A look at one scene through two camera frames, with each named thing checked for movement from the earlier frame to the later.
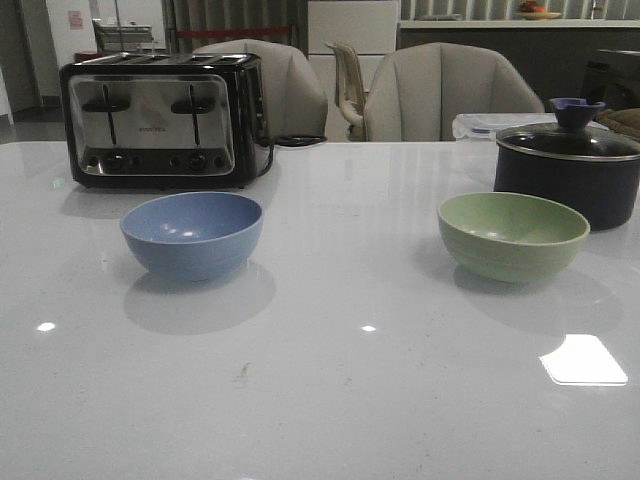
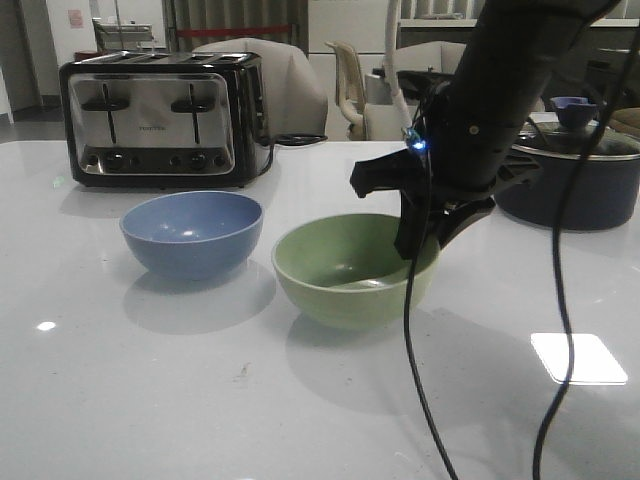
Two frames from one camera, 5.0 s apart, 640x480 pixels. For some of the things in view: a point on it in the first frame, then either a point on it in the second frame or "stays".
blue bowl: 193,236 stays
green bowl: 508,237 to 344,270
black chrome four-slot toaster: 188,120 stays
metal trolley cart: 122,37 stays
